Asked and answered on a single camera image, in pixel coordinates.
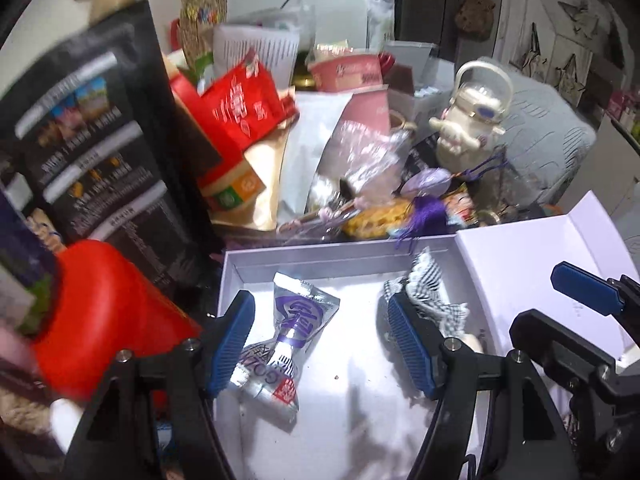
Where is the red plastic bottle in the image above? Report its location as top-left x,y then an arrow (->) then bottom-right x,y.
32,240 -> 201,401

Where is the red foil packet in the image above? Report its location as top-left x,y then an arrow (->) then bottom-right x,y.
200,52 -> 291,151

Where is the pink flower stick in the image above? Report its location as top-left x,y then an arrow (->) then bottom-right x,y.
277,200 -> 361,233

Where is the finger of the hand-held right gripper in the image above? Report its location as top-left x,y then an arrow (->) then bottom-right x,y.
550,261 -> 640,318
509,309 -> 622,396

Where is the grey striped cushion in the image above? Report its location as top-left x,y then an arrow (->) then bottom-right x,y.
470,57 -> 596,206

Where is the purple tassel sachet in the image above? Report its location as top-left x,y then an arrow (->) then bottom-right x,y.
395,152 -> 506,253

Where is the green orange packet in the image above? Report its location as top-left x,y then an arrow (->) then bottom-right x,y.
200,160 -> 266,211

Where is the white ribbed basket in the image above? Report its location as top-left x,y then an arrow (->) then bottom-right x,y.
214,25 -> 301,86

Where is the beige board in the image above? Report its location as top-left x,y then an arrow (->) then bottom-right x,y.
552,115 -> 640,221

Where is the small white carton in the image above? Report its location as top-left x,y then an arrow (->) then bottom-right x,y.
385,40 -> 453,121

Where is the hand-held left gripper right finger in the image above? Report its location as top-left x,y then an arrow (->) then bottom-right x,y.
385,291 -> 581,480

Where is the brown mug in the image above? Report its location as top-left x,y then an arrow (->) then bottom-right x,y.
389,110 -> 418,146

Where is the red carton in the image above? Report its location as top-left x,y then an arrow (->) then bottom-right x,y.
170,72 -> 241,181

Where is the brown hanging bag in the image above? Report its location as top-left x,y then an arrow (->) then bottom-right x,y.
454,0 -> 496,41

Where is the pink pouch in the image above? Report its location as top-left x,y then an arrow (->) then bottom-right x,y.
320,87 -> 391,181

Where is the silver purple snack packet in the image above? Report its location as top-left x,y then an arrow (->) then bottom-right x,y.
229,272 -> 341,433

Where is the clear plastic bag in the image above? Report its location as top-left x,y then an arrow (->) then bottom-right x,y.
307,120 -> 416,211

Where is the black white checked cloth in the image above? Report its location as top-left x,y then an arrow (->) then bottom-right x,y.
384,247 -> 471,341

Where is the large black bag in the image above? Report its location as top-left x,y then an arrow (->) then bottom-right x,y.
0,0 -> 221,301

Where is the white astronaut figurine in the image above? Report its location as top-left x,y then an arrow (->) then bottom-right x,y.
429,60 -> 515,171

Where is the yellow snack packet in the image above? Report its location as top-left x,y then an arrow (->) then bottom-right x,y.
342,199 -> 413,238

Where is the colourful cartoon packet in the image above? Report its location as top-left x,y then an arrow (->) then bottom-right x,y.
442,187 -> 476,231

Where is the white paper pouch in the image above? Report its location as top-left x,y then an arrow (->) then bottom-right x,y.
277,92 -> 353,216

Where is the round woven mat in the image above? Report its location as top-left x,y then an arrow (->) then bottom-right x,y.
177,0 -> 228,68

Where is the gold kraft pouch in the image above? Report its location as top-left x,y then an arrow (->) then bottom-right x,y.
210,130 -> 296,233

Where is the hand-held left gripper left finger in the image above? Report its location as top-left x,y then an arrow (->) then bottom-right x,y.
62,290 -> 257,480

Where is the dark purple packet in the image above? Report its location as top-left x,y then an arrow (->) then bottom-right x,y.
0,185 -> 61,336

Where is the white cardboard box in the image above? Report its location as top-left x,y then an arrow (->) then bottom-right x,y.
215,192 -> 632,480

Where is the pink paper cup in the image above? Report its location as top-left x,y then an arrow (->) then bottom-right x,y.
307,50 -> 393,93

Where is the white cabinet with star decorations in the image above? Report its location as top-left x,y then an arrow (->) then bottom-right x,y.
492,0 -> 626,106

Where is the small clear bag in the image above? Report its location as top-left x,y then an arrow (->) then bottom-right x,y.
365,0 -> 396,43

